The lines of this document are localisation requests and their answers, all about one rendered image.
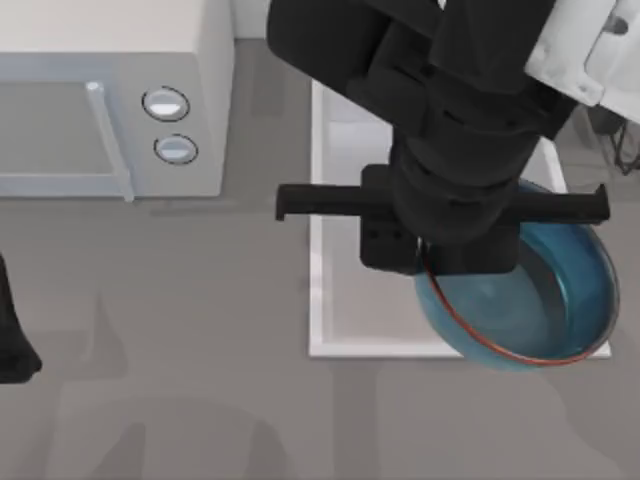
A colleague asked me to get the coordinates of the pale grey rounded box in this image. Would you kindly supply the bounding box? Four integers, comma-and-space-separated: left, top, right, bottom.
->
521, 0, 640, 122

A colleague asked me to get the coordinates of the microwave oven door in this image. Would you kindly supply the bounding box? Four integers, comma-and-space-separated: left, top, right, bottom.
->
0, 81, 135, 202

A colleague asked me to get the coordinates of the small microwave knob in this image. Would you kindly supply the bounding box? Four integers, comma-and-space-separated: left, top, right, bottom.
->
153, 133, 200, 166

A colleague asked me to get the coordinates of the black cable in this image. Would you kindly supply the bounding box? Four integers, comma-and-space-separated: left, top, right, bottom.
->
582, 105, 640, 177

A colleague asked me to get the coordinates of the pale microwave door handle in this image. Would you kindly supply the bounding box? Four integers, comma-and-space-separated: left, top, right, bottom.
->
84, 81, 136, 203

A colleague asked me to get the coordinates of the white sink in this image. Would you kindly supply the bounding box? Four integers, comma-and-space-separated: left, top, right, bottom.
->
306, 78, 614, 359

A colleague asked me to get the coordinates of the large microwave knob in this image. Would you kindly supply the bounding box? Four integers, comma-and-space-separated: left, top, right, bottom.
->
141, 85, 191, 124

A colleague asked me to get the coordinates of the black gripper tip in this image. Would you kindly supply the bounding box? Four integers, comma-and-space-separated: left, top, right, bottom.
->
0, 253, 44, 386

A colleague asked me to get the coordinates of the blue bowl with red rim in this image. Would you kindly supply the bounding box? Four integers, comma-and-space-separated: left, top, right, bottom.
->
413, 179, 622, 372

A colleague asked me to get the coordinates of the pale microwave oven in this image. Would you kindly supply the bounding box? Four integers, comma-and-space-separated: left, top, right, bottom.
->
0, 0, 237, 204

